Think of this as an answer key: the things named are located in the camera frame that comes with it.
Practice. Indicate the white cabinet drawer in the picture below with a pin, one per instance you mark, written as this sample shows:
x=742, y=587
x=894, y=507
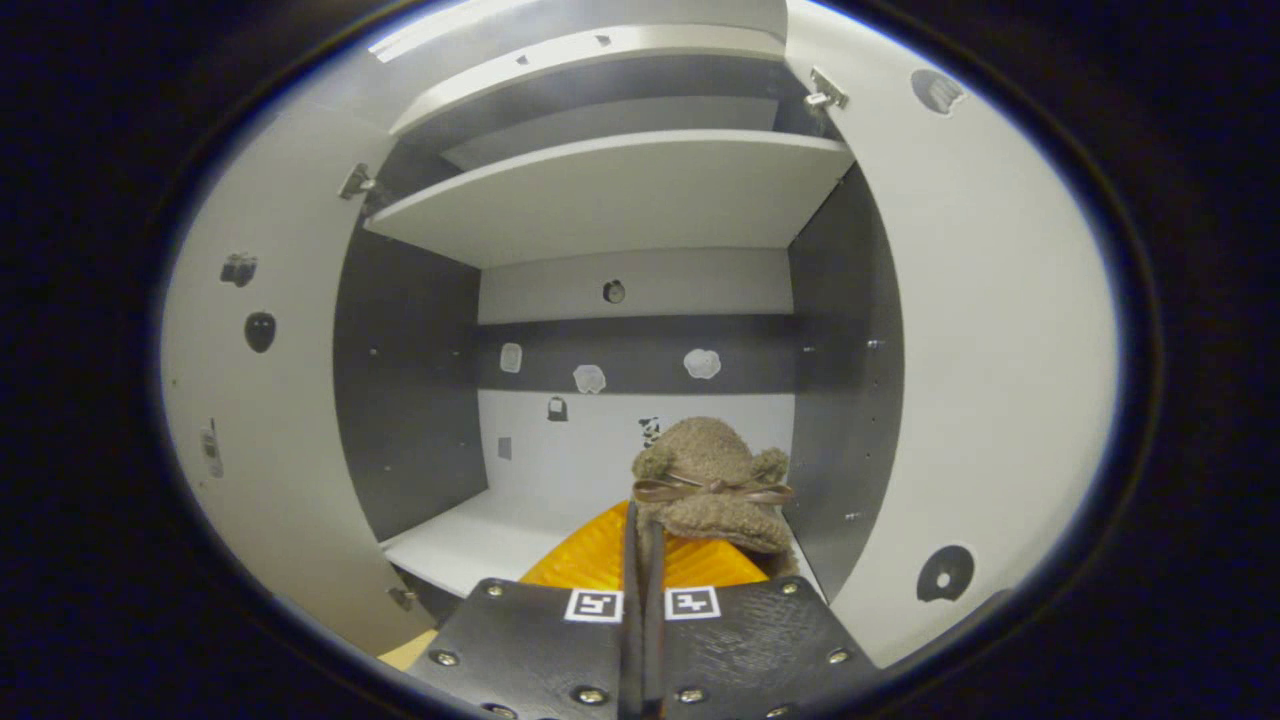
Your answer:
x=560, y=72

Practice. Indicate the brown fuzzy shoe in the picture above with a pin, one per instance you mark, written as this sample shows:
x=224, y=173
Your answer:
x=710, y=450

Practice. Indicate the white cabinet shelf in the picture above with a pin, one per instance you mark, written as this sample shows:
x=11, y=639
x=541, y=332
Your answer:
x=620, y=200
x=470, y=540

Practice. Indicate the white shoe cabinet door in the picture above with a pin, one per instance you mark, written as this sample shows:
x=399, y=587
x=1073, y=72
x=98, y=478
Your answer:
x=290, y=420
x=1000, y=350

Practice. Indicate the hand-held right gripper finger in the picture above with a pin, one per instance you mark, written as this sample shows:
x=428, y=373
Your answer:
x=655, y=650
x=632, y=640

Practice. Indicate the white shoe cabinet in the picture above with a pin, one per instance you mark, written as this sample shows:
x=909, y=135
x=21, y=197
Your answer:
x=700, y=285

